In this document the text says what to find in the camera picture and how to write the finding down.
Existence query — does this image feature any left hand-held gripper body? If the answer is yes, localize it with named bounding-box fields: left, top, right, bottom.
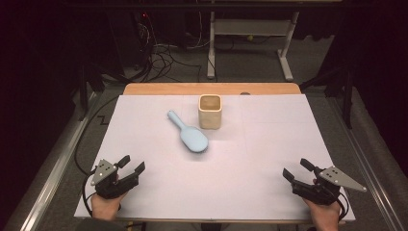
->
left=90, top=159, right=129, bottom=200

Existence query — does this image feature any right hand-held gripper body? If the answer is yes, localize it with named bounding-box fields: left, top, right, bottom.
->
left=302, top=167, right=368, bottom=206

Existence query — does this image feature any light blue hairbrush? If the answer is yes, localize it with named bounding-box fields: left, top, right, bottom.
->
left=166, top=110, right=210, bottom=154

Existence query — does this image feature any beige square cup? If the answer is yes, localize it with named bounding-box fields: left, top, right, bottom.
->
left=197, top=93, right=223, bottom=131

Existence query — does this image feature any person's left hand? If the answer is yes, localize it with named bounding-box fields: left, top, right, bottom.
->
left=90, top=192, right=128, bottom=221

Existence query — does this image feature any person's right hand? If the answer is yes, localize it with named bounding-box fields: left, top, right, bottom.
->
left=303, top=198, right=342, bottom=231

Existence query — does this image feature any white paper sheet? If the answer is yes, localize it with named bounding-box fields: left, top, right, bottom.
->
left=74, top=93, right=356, bottom=222

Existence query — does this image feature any black metal stand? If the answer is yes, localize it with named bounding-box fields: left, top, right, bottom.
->
left=76, top=62, right=107, bottom=121
left=299, top=64, right=355, bottom=130

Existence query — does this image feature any dark computer tower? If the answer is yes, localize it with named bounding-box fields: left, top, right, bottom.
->
left=109, top=12, right=152, bottom=70

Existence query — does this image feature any left hand-held gripper cable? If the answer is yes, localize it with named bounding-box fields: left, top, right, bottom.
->
left=82, top=167, right=98, bottom=218

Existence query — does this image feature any hand-held gripper cable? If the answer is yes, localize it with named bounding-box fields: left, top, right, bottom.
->
left=82, top=167, right=98, bottom=218
left=336, top=191, right=350, bottom=223

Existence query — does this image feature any right hand-held gripper cable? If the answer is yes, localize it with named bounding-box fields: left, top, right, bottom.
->
left=336, top=191, right=350, bottom=223

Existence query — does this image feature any long black floor cable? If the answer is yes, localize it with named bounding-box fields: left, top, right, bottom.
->
left=74, top=94, right=120, bottom=177

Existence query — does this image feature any aluminium floor rail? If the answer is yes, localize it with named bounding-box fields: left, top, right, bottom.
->
left=18, top=91, right=98, bottom=231
left=329, top=95, right=406, bottom=231

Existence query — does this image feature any tangle of floor cables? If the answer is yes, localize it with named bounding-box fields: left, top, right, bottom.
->
left=134, top=18, right=203, bottom=83

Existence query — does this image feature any white metal desk frame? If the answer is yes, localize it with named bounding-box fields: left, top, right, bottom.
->
left=206, top=11, right=301, bottom=82

